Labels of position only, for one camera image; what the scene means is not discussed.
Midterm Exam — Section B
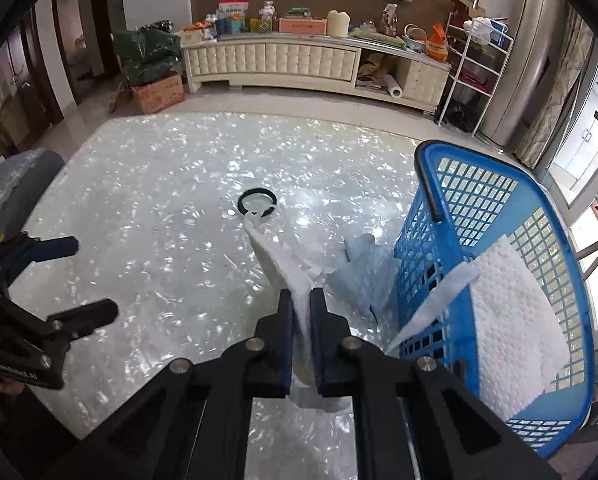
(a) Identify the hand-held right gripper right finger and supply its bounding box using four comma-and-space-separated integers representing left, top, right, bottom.
310, 287, 562, 480

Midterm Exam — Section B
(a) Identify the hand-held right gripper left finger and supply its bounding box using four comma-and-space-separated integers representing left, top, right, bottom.
44, 290, 295, 480

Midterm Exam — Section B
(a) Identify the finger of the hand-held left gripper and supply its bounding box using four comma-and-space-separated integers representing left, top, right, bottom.
46, 298, 119, 338
9, 232, 80, 266

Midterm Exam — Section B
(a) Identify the light blue cloth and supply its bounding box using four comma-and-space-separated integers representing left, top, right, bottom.
326, 232, 400, 323

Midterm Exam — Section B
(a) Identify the white fluffy towel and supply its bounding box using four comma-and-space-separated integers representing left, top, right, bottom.
243, 210, 357, 413

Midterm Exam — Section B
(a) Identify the white textured cloth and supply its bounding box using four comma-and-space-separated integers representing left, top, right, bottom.
386, 234, 570, 418

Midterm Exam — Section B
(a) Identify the blue plastic basket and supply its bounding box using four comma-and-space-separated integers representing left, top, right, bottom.
386, 140, 596, 458

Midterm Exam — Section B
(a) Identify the dark wooden door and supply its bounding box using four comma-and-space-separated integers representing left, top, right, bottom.
0, 5, 65, 158

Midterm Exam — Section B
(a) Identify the cardboard box with red print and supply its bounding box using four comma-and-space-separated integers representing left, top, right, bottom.
129, 72, 186, 115

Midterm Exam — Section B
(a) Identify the green plastic bag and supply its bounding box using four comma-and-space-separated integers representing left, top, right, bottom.
113, 27, 184, 86

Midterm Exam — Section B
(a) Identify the white paper roll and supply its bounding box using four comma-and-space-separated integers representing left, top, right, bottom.
381, 74, 405, 98

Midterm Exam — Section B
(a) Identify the cream tv cabinet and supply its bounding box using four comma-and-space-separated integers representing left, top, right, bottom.
181, 30, 452, 113

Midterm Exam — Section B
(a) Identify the white snack bag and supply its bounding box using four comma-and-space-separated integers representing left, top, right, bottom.
216, 0, 250, 36

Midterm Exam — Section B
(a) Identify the clothes drying rack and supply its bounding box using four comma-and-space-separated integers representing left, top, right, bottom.
574, 110, 598, 281

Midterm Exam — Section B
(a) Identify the white metal rack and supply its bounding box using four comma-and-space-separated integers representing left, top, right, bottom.
436, 15, 514, 136

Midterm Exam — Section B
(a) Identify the green folded cloth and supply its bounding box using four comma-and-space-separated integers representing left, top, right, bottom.
349, 27, 407, 51

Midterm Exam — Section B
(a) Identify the small wicker basket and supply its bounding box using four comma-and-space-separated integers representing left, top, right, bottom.
404, 23, 430, 53

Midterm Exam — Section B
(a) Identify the pink box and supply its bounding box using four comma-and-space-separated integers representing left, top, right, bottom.
278, 16, 328, 35

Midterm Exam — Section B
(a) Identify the cream plastic jug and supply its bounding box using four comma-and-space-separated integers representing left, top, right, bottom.
327, 9, 350, 38

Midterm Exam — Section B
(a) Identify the orange plastic container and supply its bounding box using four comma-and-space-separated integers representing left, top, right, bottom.
425, 23, 450, 61

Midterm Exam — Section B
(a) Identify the patterned bottle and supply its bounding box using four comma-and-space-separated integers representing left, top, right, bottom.
381, 3, 399, 37

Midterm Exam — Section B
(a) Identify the glass balcony door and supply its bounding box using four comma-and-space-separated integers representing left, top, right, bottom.
549, 45, 598, 331

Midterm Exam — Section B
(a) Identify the standing air conditioner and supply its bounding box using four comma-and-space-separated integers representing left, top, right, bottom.
479, 0, 564, 146

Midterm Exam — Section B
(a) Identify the white plastic bag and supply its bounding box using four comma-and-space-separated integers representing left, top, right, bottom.
463, 16, 494, 43

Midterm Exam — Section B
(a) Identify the patterned curtain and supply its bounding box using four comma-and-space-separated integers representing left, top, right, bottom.
516, 5, 594, 168

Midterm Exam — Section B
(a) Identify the open cardboard box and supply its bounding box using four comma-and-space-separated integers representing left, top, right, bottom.
446, 0, 486, 28

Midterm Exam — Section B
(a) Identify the black ring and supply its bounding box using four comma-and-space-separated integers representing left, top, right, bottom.
237, 187, 278, 219

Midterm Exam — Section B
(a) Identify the dark wooden door frame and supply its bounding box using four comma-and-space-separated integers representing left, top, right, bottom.
52, 0, 122, 111

